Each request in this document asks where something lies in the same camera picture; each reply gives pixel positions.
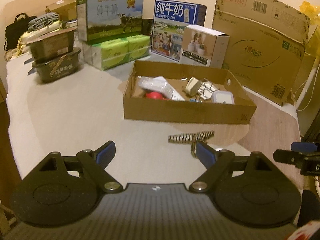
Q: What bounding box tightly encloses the leopard print hair claw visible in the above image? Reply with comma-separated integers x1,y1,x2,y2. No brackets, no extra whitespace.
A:
168,131,215,159

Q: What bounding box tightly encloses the shallow brown cardboard tray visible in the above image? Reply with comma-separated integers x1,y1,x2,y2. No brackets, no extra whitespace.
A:
123,60,257,124

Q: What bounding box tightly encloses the large brown cardboard box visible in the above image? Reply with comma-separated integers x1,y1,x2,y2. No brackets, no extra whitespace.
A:
212,0,310,105

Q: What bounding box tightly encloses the white power adapter plug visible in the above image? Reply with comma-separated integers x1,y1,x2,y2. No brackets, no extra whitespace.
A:
182,77,201,96

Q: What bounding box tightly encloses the lower black instant-meal bowl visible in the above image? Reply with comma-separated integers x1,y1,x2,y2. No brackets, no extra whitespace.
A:
32,47,81,83

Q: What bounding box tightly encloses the black instant-meal bowl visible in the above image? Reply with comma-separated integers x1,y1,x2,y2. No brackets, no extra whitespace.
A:
27,27,77,63
32,47,81,83

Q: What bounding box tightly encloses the red rubber toy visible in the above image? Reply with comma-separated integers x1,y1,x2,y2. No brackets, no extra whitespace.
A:
145,92,167,100

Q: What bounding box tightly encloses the white remote control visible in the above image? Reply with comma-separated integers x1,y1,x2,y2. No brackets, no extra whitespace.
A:
156,76,184,101

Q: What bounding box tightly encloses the yellow plastic bag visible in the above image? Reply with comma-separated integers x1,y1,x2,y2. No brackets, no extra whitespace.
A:
299,1,319,25

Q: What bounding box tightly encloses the clear plastic bag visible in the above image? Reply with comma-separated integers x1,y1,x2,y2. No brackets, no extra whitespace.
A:
138,77,171,94

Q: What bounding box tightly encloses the white humidifier box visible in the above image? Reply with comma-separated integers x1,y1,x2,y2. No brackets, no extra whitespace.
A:
180,24,229,68

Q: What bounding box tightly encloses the green tissue pack bundle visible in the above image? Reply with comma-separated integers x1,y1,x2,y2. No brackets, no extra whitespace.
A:
81,35,151,71

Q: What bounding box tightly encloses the upper black instant-meal bowl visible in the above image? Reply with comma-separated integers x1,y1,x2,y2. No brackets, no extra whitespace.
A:
27,27,77,63

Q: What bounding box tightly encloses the black bag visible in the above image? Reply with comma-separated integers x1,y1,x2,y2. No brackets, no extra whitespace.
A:
4,13,37,51

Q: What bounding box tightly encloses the stack of folded cloths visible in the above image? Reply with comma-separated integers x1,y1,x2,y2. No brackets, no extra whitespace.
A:
18,12,62,44

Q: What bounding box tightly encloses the blue milk carton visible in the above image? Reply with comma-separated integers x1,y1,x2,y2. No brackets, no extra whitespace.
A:
151,0,207,62

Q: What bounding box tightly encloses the flat cardboard box behind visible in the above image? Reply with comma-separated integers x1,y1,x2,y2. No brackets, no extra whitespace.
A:
45,0,77,21

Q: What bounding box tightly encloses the green cow milk carton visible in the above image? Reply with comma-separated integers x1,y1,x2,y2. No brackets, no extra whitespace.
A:
76,0,144,42

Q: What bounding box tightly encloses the dark box behind cartons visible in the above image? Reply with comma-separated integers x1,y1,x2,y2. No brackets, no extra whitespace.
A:
141,18,153,36

